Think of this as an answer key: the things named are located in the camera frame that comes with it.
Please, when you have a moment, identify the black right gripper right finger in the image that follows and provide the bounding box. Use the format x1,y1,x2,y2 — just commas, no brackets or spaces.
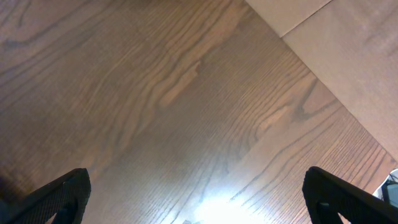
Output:
302,166,397,223

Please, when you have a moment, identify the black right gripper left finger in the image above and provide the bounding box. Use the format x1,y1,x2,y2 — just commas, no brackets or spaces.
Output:
1,168,91,224

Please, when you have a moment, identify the white grey object at edge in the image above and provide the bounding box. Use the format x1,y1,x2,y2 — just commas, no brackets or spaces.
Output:
373,169,398,208

